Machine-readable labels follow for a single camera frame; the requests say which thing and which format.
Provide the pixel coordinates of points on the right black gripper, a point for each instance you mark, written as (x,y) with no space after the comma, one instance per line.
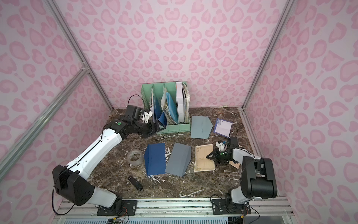
(215,156)

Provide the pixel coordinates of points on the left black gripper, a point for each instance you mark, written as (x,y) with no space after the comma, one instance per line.
(152,126)

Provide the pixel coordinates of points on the cream lined letter paper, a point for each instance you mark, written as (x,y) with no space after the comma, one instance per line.
(236,165)

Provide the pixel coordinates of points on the dark blue envelope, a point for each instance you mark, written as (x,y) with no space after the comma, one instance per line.
(155,159)

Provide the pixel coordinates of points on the white letter paper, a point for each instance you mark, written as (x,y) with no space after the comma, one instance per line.
(223,127)

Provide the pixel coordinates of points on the light teal envelope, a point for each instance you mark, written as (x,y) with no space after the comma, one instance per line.
(201,127)

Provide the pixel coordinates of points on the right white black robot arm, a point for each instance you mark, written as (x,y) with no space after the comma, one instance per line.
(257,173)

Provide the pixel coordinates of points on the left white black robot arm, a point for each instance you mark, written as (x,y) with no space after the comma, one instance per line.
(70,181)

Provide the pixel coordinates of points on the green file organizer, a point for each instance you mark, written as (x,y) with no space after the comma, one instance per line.
(154,96)

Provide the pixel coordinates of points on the stack of papers right slot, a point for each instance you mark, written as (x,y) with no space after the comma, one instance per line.
(186,102)

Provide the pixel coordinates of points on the white folder in organizer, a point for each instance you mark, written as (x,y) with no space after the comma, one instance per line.
(180,102)

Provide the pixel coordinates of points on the clear tape roll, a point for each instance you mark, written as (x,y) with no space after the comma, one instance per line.
(135,157)

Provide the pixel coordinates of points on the small black device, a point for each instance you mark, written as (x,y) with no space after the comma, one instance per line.
(135,183)

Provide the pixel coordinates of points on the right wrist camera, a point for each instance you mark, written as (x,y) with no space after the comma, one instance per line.
(221,145)

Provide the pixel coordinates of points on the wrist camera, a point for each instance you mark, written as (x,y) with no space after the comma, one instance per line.
(146,116)
(221,145)

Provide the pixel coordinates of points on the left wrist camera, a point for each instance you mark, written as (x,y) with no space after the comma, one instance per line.
(146,116)

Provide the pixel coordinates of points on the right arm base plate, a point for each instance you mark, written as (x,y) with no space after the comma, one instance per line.
(225,207)

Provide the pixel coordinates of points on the aluminium front rail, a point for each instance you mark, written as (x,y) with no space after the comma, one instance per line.
(202,207)

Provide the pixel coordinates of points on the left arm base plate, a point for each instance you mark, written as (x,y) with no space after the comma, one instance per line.
(123,208)

